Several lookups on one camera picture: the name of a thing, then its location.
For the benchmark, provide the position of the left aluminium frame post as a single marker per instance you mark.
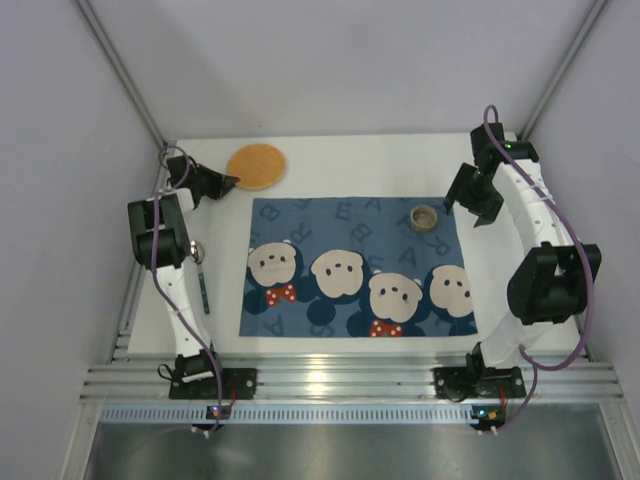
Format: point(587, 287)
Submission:
point(98, 31)

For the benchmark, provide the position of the aluminium mounting rail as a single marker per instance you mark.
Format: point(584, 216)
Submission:
point(342, 377)

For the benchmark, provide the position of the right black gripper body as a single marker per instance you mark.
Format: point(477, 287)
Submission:
point(476, 193)

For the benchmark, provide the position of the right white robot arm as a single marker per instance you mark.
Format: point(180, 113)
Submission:
point(555, 280)

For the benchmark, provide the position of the small beige cup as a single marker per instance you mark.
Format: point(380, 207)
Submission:
point(423, 219)

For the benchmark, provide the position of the round woven bamboo plate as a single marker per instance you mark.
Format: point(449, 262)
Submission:
point(257, 166)

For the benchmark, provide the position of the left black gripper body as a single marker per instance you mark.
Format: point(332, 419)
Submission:
point(209, 181)

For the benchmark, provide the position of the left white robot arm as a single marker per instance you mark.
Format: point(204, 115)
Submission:
point(162, 245)

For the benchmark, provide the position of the perforated grey cable duct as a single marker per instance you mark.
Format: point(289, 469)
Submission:
point(299, 414)

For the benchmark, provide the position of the spoon with green handle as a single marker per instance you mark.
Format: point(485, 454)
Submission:
point(197, 253)

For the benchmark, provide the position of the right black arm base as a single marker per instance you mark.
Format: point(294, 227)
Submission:
point(475, 380)

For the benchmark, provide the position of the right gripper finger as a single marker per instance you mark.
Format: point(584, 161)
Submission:
point(487, 211)
point(458, 191)

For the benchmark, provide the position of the blue bear-print placemat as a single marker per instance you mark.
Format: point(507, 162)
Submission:
point(352, 267)

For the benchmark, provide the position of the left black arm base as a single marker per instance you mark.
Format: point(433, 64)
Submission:
point(237, 384)

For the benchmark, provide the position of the right aluminium frame post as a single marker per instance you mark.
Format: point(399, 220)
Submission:
point(578, 41)

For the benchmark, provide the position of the aluminium frame post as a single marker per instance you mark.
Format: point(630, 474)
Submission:
point(98, 31)
point(578, 41)

